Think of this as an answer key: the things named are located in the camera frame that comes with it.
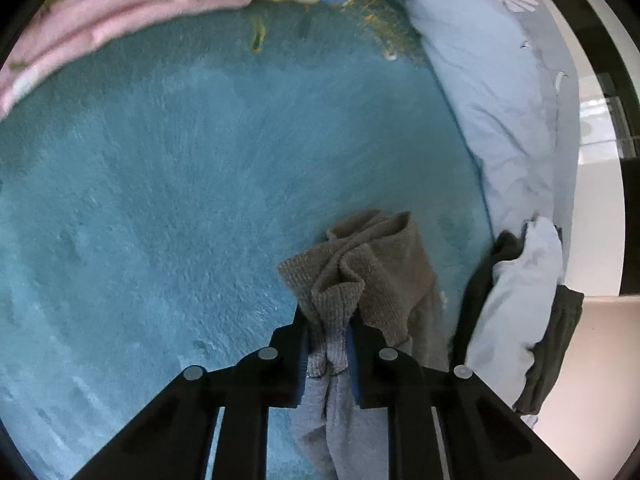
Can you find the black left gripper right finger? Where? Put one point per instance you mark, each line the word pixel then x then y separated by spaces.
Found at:
pixel 442 425

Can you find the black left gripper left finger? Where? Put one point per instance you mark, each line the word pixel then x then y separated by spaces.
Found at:
pixel 211 424

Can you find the grey knit sweater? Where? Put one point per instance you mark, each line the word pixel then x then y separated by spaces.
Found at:
pixel 375 265

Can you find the dark grey folded garment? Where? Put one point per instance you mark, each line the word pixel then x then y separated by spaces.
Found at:
pixel 549 354

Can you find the light blue folded shirt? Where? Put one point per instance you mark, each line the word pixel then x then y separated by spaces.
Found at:
pixel 516 313

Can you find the teal floral bed blanket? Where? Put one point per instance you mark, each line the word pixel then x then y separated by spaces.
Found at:
pixel 150 190

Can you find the light blue floral quilt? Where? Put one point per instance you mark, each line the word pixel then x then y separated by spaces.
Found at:
pixel 491 131

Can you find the pink folded blanket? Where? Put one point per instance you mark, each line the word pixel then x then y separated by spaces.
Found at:
pixel 70 29

